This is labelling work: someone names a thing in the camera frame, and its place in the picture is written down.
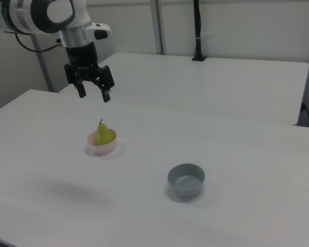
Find grey bowl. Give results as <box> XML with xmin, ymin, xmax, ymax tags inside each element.
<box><xmin>167</xmin><ymin>163</ymin><xmax>206</xmax><ymax>198</ymax></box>

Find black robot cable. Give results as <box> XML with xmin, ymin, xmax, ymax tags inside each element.
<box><xmin>14</xmin><ymin>32</ymin><xmax>65</xmax><ymax>53</ymax></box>

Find green pear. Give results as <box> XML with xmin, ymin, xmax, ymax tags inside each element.
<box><xmin>96</xmin><ymin>119</ymin><xmax>116</xmax><ymax>146</ymax></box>

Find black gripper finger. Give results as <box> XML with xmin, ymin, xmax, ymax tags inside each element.
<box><xmin>64</xmin><ymin>63</ymin><xmax>87</xmax><ymax>98</ymax></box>
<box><xmin>94</xmin><ymin>65</ymin><xmax>116</xmax><ymax>103</ymax></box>

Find pink bowl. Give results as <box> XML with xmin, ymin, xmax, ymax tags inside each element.
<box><xmin>87</xmin><ymin>129</ymin><xmax>117</xmax><ymax>156</ymax></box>

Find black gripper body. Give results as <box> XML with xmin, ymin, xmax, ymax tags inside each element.
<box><xmin>65</xmin><ymin>42</ymin><xmax>104</xmax><ymax>81</ymax></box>

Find grey partition post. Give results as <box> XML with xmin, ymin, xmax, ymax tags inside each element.
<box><xmin>149</xmin><ymin>0</ymin><xmax>167</xmax><ymax>55</ymax></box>
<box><xmin>30</xmin><ymin>33</ymin><xmax>55</xmax><ymax>93</ymax></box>

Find black camera pole with clamp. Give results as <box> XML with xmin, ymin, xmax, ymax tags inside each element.
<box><xmin>192</xmin><ymin>0</ymin><xmax>208</xmax><ymax>62</ymax></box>

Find black wall cable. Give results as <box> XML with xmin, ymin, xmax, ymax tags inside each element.
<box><xmin>300</xmin><ymin>101</ymin><xmax>309</xmax><ymax>127</ymax></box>

